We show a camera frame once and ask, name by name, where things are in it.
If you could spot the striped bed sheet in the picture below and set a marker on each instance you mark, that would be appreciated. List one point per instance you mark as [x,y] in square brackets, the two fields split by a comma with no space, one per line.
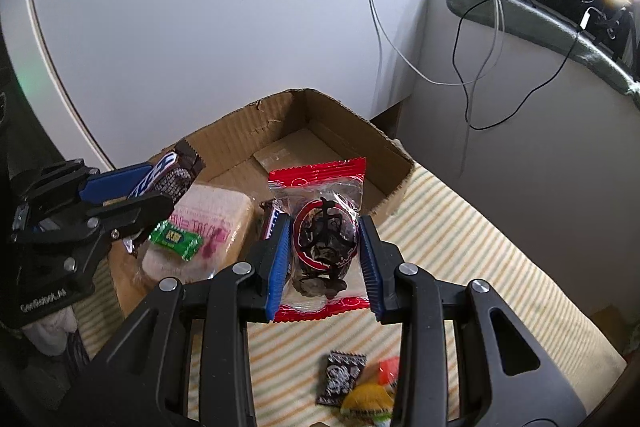
[475,257]

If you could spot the dark patterned candy packet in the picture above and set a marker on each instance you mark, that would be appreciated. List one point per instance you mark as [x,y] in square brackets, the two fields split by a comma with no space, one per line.
[339,379]

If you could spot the white cloth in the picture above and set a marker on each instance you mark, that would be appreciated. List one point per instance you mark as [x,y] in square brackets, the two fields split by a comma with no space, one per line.
[50,332]

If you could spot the red-edged clear pastry packet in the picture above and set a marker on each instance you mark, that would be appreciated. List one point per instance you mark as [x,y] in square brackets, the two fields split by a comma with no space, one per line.
[325,237]

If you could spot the sliced bread packet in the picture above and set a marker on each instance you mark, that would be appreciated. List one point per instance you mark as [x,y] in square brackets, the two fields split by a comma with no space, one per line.
[220,212]

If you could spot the green candy packet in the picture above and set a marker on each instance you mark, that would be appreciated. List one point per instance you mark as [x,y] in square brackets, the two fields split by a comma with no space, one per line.
[177,239]

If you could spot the white wardrobe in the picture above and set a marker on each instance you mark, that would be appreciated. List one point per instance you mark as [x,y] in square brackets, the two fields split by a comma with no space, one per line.
[200,32]

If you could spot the black tripod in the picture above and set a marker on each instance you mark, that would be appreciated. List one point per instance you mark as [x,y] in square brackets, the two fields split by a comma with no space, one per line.
[620,32]

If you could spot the colourful gummy packet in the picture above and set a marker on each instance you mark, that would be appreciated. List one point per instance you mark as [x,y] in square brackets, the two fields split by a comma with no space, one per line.
[370,394]

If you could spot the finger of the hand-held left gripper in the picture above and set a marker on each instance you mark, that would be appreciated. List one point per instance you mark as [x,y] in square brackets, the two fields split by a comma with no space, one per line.
[115,182]
[140,209]

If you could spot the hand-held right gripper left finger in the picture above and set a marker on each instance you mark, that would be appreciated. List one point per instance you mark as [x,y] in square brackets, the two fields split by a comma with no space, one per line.
[277,267]

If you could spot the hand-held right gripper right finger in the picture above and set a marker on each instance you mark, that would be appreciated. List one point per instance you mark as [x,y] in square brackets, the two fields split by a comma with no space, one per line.
[372,267]

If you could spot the brown chocolate bar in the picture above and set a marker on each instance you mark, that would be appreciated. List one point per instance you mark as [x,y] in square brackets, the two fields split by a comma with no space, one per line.
[175,177]
[272,219]

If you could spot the brown cardboard box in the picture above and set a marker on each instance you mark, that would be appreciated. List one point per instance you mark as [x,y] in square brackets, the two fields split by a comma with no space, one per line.
[325,147]

